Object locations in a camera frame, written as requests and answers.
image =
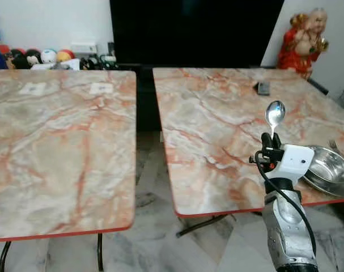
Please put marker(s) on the small white box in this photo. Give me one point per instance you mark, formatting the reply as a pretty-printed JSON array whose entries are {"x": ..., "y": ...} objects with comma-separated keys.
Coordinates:
[{"x": 83, "y": 47}]

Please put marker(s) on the marble-top table with red edge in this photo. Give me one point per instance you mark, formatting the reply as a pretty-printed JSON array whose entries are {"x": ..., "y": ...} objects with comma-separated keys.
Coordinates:
[
  {"x": 228, "y": 130},
  {"x": 58, "y": 153}
]

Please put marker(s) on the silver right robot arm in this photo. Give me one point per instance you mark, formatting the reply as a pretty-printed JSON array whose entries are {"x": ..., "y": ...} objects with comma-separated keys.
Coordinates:
[{"x": 282, "y": 218}]

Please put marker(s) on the large black television screen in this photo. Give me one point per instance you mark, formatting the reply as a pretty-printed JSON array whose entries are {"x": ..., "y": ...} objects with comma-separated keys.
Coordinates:
[{"x": 194, "y": 31}]

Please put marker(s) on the shiny metal spoon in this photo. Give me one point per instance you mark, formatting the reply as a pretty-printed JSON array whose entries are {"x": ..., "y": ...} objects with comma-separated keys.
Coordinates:
[{"x": 275, "y": 113}]

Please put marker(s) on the red round toy figure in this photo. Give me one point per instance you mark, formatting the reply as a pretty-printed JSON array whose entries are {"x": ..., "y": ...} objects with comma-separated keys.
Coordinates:
[{"x": 1, "y": 49}]

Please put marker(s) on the stainless steel bowl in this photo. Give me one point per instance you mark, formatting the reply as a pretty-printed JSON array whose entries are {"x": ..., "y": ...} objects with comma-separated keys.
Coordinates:
[{"x": 330, "y": 170}]

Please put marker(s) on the black metal table leg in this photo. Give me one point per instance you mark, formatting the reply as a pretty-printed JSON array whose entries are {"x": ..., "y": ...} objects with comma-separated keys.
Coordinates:
[
  {"x": 4, "y": 256},
  {"x": 203, "y": 225},
  {"x": 100, "y": 252}
]

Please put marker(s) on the yellow and red toy figure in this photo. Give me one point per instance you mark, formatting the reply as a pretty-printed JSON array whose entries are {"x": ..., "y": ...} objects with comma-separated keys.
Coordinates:
[{"x": 65, "y": 55}]

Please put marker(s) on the dark green toy figure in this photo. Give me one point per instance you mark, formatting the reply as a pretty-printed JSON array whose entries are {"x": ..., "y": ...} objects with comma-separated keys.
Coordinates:
[{"x": 101, "y": 61}]

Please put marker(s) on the black and red toy figure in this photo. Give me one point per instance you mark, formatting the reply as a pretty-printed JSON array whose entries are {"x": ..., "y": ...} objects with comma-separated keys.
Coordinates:
[{"x": 33, "y": 55}]

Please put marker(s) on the white sticker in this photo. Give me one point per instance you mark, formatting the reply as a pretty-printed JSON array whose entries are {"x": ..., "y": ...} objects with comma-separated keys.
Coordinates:
[
  {"x": 32, "y": 88},
  {"x": 101, "y": 88}
]

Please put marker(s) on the black round toy figure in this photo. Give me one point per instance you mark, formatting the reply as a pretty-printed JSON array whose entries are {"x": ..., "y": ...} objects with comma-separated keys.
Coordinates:
[{"x": 17, "y": 59}]

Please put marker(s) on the red laughing Buddha statue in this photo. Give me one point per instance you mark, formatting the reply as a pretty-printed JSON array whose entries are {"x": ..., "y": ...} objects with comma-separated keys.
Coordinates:
[{"x": 301, "y": 48}]

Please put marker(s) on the small dark square object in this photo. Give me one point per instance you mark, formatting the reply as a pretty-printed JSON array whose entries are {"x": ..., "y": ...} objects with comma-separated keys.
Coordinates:
[{"x": 263, "y": 88}]

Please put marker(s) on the white and blue toy figure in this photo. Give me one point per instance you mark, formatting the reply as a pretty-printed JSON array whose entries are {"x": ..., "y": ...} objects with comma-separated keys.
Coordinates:
[{"x": 49, "y": 55}]

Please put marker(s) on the metal fork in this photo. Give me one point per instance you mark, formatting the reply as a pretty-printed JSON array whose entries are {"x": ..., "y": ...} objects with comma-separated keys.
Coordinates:
[{"x": 334, "y": 146}]

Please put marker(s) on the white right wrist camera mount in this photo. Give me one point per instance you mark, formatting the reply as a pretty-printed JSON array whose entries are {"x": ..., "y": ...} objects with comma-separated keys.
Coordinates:
[{"x": 296, "y": 160}]

